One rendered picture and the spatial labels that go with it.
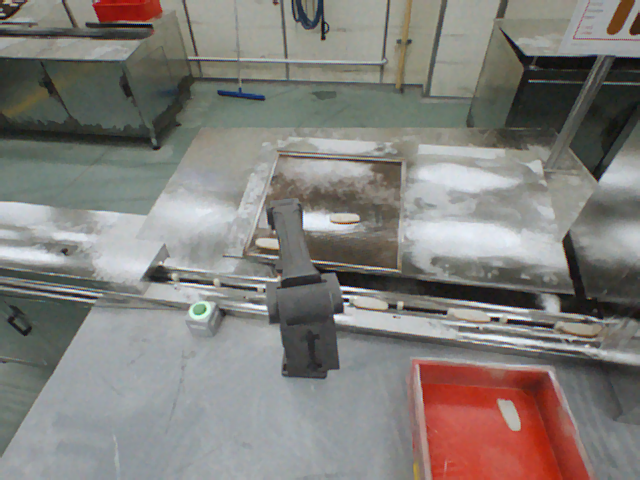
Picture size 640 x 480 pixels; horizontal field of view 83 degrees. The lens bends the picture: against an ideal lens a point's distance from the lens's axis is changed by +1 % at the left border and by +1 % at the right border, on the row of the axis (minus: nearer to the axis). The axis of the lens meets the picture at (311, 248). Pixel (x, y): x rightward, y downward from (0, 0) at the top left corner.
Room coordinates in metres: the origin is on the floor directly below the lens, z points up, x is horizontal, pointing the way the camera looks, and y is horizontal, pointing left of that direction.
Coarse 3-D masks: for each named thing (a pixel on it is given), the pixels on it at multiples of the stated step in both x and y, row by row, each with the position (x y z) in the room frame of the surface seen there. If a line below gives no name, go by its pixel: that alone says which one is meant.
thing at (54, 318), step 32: (32, 224) 1.11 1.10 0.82; (64, 224) 1.10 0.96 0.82; (96, 224) 1.08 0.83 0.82; (128, 224) 1.07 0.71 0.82; (0, 288) 0.78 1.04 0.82; (32, 288) 0.78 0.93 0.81; (0, 320) 0.84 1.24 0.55; (32, 320) 0.80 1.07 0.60; (64, 320) 0.77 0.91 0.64; (0, 352) 0.90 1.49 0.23; (32, 352) 0.85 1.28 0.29; (64, 352) 0.80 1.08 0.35
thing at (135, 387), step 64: (128, 320) 0.63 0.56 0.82; (256, 320) 0.60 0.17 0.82; (64, 384) 0.43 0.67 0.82; (128, 384) 0.42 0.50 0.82; (192, 384) 0.42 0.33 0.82; (256, 384) 0.41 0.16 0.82; (320, 384) 0.40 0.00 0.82; (384, 384) 0.39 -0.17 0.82; (576, 384) 0.36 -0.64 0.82; (64, 448) 0.28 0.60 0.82; (128, 448) 0.27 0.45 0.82; (192, 448) 0.26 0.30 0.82; (256, 448) 0.26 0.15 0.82; (320, 448) 0.25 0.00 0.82; (384, 448) 0.24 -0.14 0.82
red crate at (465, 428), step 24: (432, 384) 0.38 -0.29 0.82; (456, 384) 0.38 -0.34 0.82; (432, 408) 0.32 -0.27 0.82; (456, 408) 0.32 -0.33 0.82; (480, 408) 0.32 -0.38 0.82; (528, 408) 0.31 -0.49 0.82; (432, 432) 0.27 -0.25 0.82; (456, 432) 0.27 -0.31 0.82; (480, 432) 0.26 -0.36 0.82; (504, 432) 0.26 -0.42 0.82; (528, 432) 0.26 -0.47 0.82; (432, 456) 0.22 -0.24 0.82; (456, 456) 0.22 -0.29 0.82; (480, 456) 0.22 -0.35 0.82; (504, 456) 0.21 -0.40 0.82; (528, 456) 0.21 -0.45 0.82; (552, 456) 0.21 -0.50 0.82
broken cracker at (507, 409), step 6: (498, 402) 0.33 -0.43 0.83; (504, 402) 0.32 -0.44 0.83; (510, 402) 0.32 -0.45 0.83; (498, 408) 0.31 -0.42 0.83; (504, 408) 0.31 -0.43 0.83; (510, 408) 0.31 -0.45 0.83; (504, 414) 0.30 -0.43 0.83; (510, 414) 0.30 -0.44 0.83; (516, 414) 0.30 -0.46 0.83; (504, 420) 0.29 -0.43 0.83; (510, 420) 0.28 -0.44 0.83; (516, 420) 0.28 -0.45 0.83; (510, 426) 0.27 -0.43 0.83; (516, 426) 0.27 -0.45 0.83
